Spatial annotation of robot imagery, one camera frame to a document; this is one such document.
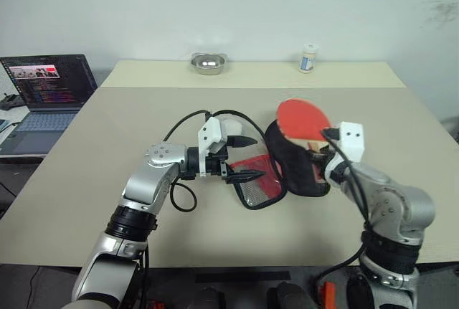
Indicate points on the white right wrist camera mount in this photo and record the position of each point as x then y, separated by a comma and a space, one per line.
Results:
353, 140

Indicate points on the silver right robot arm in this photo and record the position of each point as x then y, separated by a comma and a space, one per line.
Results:
391, 205

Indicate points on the black tape strip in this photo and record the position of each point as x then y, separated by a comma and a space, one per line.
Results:
242, 277

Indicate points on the black handheld controller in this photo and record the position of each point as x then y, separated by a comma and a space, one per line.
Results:
7, 103

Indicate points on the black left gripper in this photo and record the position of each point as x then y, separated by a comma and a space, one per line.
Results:
217, 163

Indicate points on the dark rounded shape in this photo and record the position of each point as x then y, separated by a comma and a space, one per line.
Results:
288, 296

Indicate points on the grey open laptop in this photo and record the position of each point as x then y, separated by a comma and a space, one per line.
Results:
46, 122

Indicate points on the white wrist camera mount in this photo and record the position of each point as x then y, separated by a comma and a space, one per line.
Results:
353, 140
211, 137

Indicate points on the orange plastic clamp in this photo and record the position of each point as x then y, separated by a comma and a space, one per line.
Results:
327, 293

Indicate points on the red table tennis paddle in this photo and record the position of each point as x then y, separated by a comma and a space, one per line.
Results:
301, 119

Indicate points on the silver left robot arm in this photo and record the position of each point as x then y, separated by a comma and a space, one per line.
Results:
143, 187

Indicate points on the small steel bowl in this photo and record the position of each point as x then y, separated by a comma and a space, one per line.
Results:
209, 63

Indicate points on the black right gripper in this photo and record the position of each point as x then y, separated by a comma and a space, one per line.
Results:
328, 153

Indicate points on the white plastic bottle blue label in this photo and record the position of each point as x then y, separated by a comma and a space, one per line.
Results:
308, 59

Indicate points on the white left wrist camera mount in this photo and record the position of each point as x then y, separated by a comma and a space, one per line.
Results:
211, 137

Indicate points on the black paddle case red lining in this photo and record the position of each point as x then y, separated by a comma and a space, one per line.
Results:
301, 174

